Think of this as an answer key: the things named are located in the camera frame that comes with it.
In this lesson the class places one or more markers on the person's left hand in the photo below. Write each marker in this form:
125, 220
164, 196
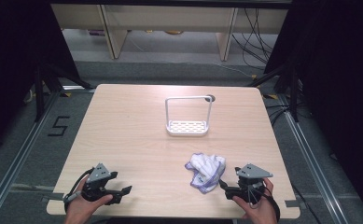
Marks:
79, 208

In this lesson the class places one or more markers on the beige wooden desk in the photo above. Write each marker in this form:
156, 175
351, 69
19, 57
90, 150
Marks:
170, 17

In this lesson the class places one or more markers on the yellow floor tape piece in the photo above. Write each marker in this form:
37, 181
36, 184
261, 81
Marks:
271, 96
66, 94

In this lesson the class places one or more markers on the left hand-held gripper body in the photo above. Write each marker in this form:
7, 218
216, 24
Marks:
96, 174

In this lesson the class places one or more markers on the grey tape strip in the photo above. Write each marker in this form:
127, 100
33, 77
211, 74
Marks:
291, 203
53, 196

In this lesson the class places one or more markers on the aluminium floor rail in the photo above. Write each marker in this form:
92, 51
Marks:
313, 161
17, 155

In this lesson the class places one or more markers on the white cloth with purple edge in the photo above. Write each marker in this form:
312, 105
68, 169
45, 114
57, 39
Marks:
205, 171

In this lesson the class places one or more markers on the black tape floor mark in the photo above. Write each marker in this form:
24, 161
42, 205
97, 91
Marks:
58, 127

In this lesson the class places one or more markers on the black curtain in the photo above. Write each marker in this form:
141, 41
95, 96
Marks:
11, 62
341, 77

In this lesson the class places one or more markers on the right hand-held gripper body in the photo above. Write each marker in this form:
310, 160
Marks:
252, 171

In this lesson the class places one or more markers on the person's right hand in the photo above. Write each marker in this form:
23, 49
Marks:
261, 211

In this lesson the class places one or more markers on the black metal stand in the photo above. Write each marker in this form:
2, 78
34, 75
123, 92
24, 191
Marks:
293, 93
39, 93

